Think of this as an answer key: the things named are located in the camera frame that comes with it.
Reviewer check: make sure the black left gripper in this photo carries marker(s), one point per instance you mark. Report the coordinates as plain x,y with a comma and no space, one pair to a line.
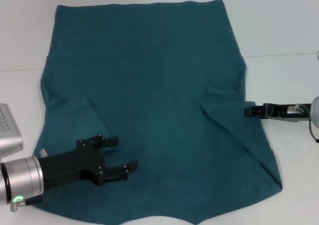
67,164

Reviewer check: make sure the teal blue shirt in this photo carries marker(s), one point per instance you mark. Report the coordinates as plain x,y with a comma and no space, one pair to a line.
154,85

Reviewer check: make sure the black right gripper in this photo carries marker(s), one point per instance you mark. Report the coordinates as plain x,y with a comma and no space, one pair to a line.
279,111

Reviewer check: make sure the left gripper silver plug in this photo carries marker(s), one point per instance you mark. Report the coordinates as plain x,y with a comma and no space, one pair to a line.
43,153

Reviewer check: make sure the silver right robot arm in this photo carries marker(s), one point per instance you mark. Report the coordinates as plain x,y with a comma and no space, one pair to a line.
315,110

